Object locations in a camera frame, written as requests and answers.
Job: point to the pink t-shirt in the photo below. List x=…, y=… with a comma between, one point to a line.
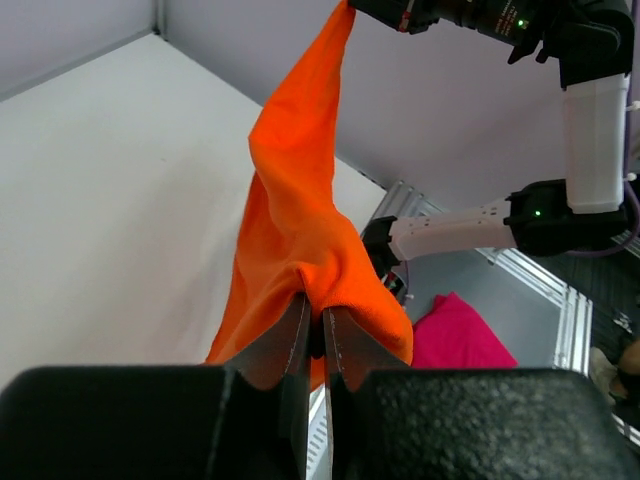
x=452, y=335

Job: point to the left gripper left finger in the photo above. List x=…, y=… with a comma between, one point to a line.
x=280, y=355

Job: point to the slotted white cable duct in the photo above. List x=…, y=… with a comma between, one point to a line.
x=317, y=456

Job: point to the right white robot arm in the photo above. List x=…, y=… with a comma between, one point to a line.
x=593, y=42

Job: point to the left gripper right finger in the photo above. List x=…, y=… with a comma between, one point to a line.
x=351, y=353

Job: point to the aluminium mounting rail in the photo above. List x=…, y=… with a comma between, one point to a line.
x=540, y=319

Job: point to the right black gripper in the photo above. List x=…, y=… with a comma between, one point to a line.
x=405, y=16

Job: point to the orange t-shirt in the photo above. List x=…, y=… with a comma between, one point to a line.
x=292, y=240

